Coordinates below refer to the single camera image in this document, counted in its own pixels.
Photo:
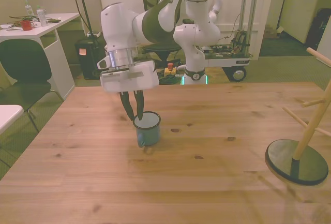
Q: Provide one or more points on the white desk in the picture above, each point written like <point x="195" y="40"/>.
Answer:
<point x="57" y="21"/>

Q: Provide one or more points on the wooden mug tree rack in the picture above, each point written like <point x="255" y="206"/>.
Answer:
<point x="282" y="156"/>

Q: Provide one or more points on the clear plastic bottle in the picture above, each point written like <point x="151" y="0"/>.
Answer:
<point x="29" y="9"/>
<point x="42" y="17"/>

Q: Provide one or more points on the black plastic chair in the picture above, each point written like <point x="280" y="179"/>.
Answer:
<point x="23" y="63"/>

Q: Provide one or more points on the cardboard box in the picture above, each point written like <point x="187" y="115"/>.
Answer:
<point x="274" y="31"/>

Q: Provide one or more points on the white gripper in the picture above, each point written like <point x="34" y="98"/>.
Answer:
<point x="129" y="80"/>

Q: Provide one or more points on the black waste bin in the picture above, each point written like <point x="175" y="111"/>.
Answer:
<point x="86" y="61"/>

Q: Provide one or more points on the yellow emergency stop button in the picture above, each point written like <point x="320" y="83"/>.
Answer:
<point x="170" y="70"/>

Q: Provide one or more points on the red mug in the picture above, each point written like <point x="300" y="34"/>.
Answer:
<point x="26" y="25"/>

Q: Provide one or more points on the blue enamel mug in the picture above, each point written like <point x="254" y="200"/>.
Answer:
<point x="150" y="134"/>

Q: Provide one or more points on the small white table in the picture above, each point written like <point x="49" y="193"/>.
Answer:
<point x="9" y="115"/>

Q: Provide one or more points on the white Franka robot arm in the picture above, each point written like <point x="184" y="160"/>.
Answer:
<point x="119" y="27"/>

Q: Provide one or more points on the wheeled mobile robot cart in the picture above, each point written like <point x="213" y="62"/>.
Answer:
<point x="232" y="58"/>

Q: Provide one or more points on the black camera tripod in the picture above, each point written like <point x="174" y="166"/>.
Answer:
<point x="84" y="14"/>

